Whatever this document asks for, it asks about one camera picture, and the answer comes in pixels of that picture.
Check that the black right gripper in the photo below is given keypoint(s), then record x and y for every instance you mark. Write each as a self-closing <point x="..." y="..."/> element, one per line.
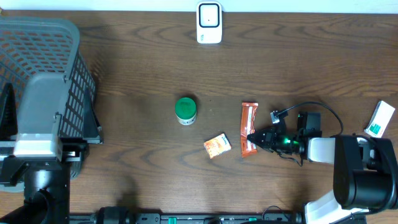
<point x="268" y="142"/>

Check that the dark grey plastic basket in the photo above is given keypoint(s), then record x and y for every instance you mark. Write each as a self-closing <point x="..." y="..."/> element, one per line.
<point x="43" y="54"/>

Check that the green lid white jar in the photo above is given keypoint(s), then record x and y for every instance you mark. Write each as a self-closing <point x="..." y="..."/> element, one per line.
<point x="186" y="111"/>

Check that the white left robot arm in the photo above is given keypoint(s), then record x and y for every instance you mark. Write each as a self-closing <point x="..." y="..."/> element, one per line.
<point x="46" y="193"/>

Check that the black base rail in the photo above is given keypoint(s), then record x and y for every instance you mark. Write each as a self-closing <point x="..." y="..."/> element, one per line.
<point x="123" y="215"/>

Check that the white barcode scanner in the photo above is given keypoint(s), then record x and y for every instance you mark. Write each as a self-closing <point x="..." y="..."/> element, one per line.
<point x="209" y="22"/>

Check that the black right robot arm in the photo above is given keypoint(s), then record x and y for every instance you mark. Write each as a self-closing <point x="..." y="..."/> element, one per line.
<point x="364" y="170"/>

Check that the white green box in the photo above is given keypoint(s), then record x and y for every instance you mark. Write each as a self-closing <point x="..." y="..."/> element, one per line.
<point x="380" y="119"/>

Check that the small orange snack box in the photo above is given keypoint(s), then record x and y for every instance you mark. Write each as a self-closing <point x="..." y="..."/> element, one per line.
<point x="217" y="145"/>

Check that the red chocolate bar wrapper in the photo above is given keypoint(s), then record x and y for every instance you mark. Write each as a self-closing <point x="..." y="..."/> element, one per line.
<point x="247" y="127"/>

